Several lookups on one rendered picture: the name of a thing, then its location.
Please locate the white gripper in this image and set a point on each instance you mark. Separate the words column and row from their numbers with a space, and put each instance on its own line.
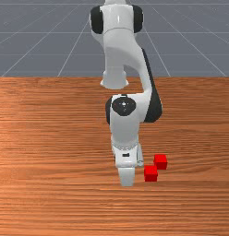
column 126, row 158

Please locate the red cube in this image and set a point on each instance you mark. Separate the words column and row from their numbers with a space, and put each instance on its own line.
column 161, row 161
column 150, row 174

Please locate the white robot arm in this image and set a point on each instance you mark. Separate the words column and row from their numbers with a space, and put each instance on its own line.
column 119, row 49

